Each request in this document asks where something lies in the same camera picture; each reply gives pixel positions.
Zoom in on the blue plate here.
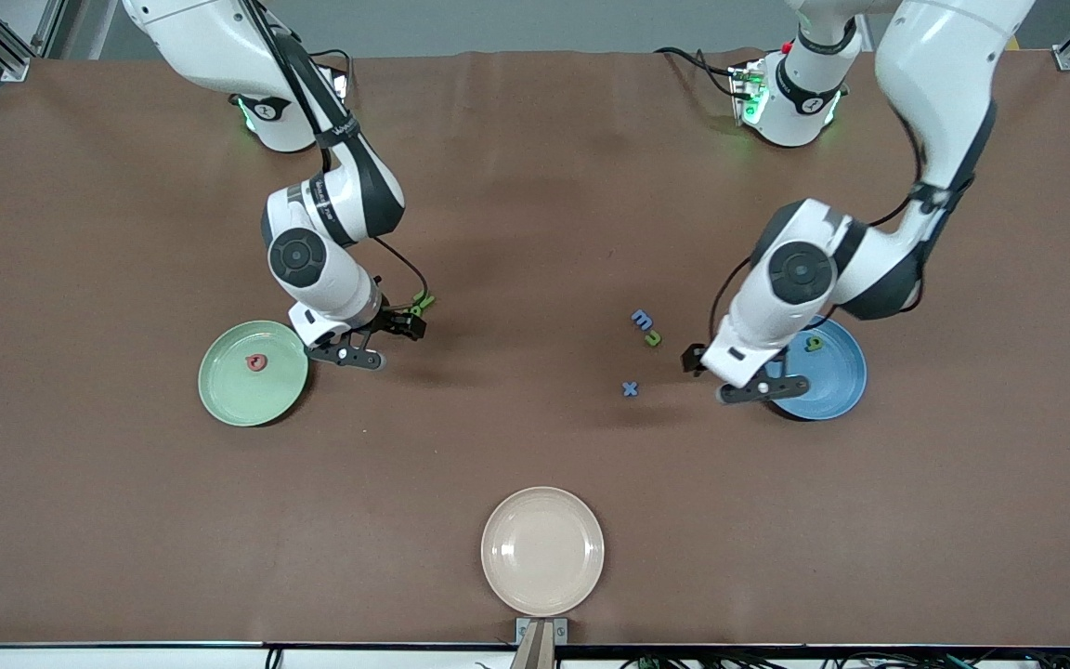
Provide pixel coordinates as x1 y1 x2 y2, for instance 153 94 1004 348
767 314 868 421

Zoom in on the brown table cover sheet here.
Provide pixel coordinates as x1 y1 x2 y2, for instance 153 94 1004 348
0 48 1070 649

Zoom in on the green plate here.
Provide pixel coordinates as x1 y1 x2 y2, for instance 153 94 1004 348
198 320 310 427

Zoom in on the beige plate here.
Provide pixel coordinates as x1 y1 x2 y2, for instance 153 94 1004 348
480 486 606 617

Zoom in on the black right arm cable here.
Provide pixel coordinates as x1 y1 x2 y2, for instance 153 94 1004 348
252 0 429 303

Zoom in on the black left base cable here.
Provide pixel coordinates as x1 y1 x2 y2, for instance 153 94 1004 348
654 46 740 98

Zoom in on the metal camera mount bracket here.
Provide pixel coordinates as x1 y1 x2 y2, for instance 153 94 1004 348
515 617 569 669

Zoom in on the white table edge rail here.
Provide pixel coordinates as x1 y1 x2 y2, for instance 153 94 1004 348
0 641 1070 669

